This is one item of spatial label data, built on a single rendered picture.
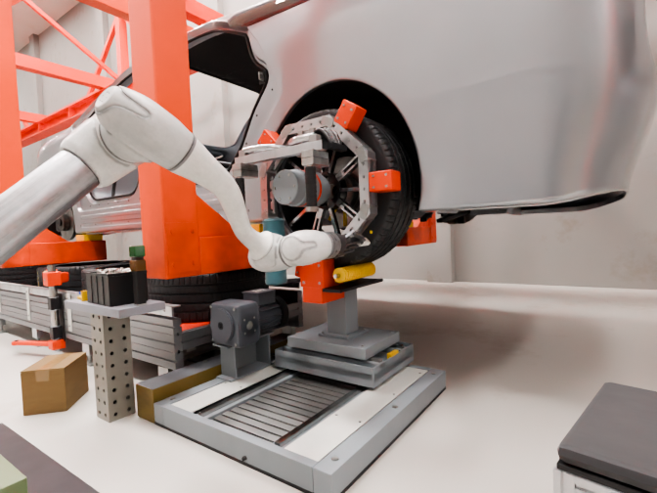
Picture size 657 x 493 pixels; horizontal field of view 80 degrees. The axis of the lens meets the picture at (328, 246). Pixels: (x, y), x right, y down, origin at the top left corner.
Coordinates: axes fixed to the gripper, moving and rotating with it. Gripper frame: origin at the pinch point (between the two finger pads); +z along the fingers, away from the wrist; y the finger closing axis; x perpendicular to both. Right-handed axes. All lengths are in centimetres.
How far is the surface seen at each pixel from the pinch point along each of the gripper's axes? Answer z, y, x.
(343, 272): -3.1, -13.0, -3.1
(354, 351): 1.1, -34.7, -25.9
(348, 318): 13.1, -35.0, -12.0
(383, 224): 4.6, 9.1, -0.4
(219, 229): -13, -41, 52
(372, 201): 0.3, 13.7, 7.3
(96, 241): 20, -179, 185
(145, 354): -33, -104, 35
